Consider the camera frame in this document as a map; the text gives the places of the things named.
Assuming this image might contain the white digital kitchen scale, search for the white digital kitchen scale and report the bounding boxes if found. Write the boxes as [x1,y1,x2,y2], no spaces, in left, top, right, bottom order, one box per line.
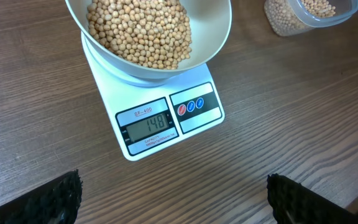
[81,34,225,161]

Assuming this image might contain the clear plastic food container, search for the clear plastic food container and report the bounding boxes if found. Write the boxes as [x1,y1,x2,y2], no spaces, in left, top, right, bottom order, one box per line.
[264,0,358,37]

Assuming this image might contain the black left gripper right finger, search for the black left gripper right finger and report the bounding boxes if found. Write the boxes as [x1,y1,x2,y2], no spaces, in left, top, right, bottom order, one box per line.
[267,174,358,224]

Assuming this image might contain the white round bowl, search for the white round bowl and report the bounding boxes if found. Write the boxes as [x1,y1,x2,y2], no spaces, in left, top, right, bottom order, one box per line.
[65,0,232,79]

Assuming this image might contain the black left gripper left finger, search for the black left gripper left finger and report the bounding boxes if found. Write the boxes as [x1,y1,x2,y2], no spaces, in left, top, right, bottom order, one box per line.
[0,169,83,224]

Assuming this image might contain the pile of yellow soybeans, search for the pile of yellow soybeans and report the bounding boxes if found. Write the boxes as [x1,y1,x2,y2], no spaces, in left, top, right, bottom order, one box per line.
[264,0,336,37]

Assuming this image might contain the soybeans in bowl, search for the soybeans in bowl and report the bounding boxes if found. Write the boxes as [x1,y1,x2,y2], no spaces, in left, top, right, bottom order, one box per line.
[86,0,192,70]

